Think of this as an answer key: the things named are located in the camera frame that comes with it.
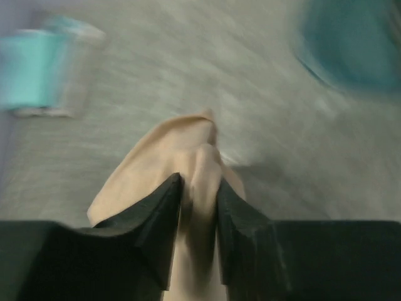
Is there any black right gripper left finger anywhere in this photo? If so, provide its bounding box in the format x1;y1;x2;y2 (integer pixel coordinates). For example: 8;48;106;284
37;173;182;300

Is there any teal plastic basket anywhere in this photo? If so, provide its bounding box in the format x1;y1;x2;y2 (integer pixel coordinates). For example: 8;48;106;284
293;1;400;93

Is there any folded teal t shirt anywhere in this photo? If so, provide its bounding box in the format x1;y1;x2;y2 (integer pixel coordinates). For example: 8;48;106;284
1;15;90;110

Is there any tan t shirt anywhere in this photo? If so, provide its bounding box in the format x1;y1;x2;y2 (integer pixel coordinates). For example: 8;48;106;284
87;110;245;300

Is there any folded white t shirt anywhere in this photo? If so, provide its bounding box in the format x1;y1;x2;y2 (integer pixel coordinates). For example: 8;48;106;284
12;22;105;118

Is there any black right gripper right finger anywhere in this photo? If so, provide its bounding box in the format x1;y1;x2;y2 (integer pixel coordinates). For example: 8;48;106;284
216;180;287;300

